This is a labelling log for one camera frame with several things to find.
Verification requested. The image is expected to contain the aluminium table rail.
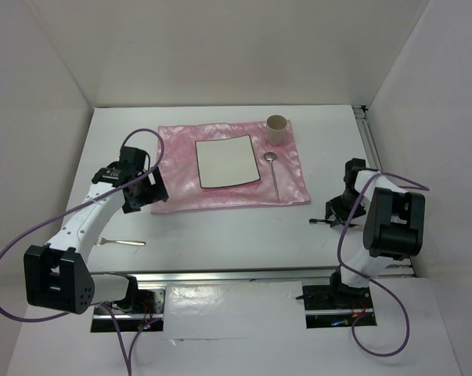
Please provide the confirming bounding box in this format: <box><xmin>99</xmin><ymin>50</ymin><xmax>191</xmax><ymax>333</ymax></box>
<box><xmin>47</xmin><ymin>103</ymin><xmax>416</xmax><ymax>285</ymax></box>

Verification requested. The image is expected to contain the beige cup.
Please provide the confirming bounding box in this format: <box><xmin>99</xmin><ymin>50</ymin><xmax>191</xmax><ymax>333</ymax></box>
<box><xmin>265</xmin><ymin>114</ymin><xmax>287</xmax><ymax>146</ymax></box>

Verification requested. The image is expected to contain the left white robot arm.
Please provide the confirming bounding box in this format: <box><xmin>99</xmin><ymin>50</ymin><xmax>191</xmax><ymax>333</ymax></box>
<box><xmin>23</xmin><ymin>146</ymin><xmax>168</xmax><ymax>314</ymax></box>

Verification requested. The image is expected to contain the pink satin cloth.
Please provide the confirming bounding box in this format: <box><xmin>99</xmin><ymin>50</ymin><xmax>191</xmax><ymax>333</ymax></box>
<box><xmin>151</xmin><ymin>121</ymin><xmax>311</xmax><ymax>214</ymax></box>

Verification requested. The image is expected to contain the silver knife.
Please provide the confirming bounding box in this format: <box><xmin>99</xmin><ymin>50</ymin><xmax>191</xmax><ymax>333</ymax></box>
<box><xmin>308</xmin><ymin>219</ymin><xmax>332</xmax><ymax>225</ymax></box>

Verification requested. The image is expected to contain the silver spoon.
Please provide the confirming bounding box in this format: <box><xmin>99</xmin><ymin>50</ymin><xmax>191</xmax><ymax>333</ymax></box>
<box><xmin>263</xmin><ymin>151</ymin><xmax>280</xmax><ymax>201</ymax></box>

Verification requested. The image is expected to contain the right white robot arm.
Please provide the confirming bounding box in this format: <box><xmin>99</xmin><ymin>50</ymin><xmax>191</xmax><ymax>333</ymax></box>
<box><xmin>324</xmin><ymin>158</ymin><xmax>426</xmax><ymax>307</ymax></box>

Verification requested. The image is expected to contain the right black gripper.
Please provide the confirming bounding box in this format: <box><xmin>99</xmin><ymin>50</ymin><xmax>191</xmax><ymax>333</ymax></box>
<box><xmin>325</xmin><ymin>189</ymin><xmax>366</xmax><ymax>230</ymax></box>

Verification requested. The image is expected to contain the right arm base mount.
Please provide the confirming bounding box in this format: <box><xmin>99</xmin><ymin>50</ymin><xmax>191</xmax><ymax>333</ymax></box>
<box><xmin>295</xmin><ymin>284</ymin><xmax>377</xmax><ymax>329</ymax></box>

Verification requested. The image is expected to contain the square white plate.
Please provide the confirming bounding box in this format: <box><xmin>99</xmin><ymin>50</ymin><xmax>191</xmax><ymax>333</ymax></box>
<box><xmin>195</xmin><ymin>135</ymin><xmax>261</xmax><ymax>189</ymax></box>

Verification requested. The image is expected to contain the silver fork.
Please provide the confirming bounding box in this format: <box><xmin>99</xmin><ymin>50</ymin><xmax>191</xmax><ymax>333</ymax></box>
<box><xmin>95</xmin><ymin>237</ymin><xmax>146</xmax><ymax>247</ymax></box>

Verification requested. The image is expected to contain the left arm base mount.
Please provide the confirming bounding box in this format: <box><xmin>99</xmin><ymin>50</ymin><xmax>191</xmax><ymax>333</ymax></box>
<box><xmin>90</xmin><ymin>286</ymin><xmax>166</xmax><ymax>334</ymax></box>

